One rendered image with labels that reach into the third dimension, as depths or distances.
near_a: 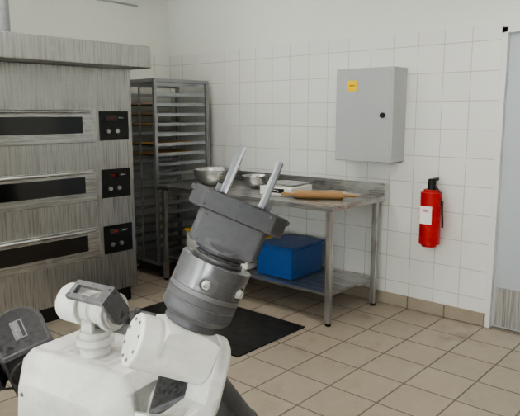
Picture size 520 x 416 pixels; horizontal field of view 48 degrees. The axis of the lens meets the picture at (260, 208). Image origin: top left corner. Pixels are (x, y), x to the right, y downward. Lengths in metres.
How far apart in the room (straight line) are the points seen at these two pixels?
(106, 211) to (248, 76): 1.87
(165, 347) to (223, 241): 0.14
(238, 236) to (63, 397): 0.45
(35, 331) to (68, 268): 3.41
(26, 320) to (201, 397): 0.54
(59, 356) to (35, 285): 3.43
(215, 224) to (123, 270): 4.19
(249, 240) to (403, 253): 4.07
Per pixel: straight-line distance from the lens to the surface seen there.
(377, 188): 4.67
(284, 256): 4.57
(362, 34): 4.85
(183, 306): 0.69
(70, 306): 1.03
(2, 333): 1.20
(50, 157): 4.41
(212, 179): 5.11
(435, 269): 4.63
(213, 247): 0.69
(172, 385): 0.93
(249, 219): 0.68
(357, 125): 4.58
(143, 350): 0.70
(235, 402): 0.94
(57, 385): 1.03
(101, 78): 4.64
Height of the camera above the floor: 1.52
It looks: 9 degrees down
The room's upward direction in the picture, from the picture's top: straight up
